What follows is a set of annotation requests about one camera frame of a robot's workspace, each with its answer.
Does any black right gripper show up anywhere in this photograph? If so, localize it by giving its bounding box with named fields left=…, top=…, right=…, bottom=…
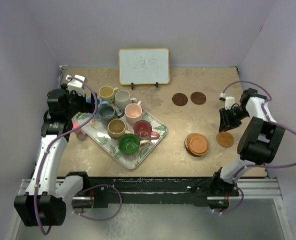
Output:
left=219, top=106, right=250, bottom=133

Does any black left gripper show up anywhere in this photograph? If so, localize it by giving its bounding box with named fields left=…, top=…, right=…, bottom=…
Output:
left=61, top=83, right=98, bottom=119

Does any light wooden coaster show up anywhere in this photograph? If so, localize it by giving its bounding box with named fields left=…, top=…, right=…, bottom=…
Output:
left=216, top=132, right=234, bottom=148

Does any dark walnut coaster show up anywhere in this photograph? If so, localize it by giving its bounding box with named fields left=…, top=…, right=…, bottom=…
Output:
left=190, top=91, right=206, bottom=105
left=172, top=92, right=188, bottom=106

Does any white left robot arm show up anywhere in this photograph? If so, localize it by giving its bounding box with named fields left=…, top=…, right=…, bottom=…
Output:
left=14, top=82, right=98, bottom=228

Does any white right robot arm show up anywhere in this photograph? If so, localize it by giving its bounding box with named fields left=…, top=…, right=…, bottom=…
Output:
left=210, top=88, right=285, bottom=196

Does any light blue ceramic cup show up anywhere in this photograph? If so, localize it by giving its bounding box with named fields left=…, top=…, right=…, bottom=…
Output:
left=86, top=97, right=111, bottom=109

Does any grey blue ceramic cup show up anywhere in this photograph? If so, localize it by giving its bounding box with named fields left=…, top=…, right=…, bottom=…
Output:
left=99, top=105, right=124, bottom=127

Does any yellow ceramic cup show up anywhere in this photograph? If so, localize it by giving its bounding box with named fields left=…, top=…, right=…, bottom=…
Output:
left=98, top=85, right=119, bottom=103

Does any white ceramic cup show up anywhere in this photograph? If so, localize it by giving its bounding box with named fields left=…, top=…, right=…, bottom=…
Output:
left=114, top=90, right=138, bottom=110

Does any tan ceramic cup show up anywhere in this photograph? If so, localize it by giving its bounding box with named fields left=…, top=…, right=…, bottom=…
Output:
left=107, top=119, right=131, bottom=140

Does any pink ceramic cup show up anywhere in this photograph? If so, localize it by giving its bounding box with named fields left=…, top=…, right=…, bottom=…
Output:
left=124, top=101, right=143, bottom=126

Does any green ceramic cup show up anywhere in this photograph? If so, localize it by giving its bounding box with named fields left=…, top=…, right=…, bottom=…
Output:
left=117, top=134, right=152, bottom=155

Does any red ceramic cup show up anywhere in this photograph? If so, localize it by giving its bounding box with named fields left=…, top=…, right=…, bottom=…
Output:
left=133, top=120, right=160, bottom=141

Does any pink capped small bottle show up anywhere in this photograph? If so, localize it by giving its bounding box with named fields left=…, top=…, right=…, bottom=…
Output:
left=73, top=122, right=87, bottom=141

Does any floral serving tray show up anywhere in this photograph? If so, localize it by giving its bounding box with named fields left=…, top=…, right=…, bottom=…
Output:
left=76, top=109, right=167, bottom=170

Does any small whiteboard with stand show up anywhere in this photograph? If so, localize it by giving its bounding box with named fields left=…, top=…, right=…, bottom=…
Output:
left=118, top=48, right=170, bottom=88

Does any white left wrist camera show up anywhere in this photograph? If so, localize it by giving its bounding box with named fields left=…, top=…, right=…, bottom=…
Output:
left=66, top=74, right=86, bottom=96

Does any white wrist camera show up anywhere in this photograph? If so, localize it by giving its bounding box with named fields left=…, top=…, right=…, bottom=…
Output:
left=219, top=92, right=235, bottom=110
left=66, top=74, right=86, bottom=96

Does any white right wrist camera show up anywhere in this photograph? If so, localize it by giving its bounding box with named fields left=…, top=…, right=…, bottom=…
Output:
left=219, top=92, right=235, bottom=110

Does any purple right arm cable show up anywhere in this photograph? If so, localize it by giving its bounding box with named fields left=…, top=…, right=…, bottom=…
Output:
left=222, top=80, right=296, bottom=182

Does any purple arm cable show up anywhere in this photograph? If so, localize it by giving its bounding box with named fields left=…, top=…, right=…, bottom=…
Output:
left=222, top=80, right=296, bottom=182
left=34, top=76, right=99, bottom=236

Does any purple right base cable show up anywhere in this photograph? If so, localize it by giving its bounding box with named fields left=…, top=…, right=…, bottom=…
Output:
left=211, top=184, right=245, bottom=216

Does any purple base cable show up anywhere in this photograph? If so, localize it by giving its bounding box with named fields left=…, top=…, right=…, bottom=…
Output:
left=211, top=184, right=245, bottom=216
left=71, top=184, right=123, bottom=222

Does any black front rail base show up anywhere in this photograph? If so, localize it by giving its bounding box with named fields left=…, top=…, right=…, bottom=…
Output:
left=79, top=176, right=239, bottom=209

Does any aluminium frame rail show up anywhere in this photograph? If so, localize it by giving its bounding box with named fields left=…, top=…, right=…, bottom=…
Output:
left=17, top=177, right=283, bottom=201

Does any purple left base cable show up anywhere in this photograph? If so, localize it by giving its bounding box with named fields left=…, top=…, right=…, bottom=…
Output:
left=71, top=184, right=123, bottom=222

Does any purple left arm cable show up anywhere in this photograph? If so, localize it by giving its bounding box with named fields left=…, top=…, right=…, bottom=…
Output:
left=34, top=76, right=99, bottom=236

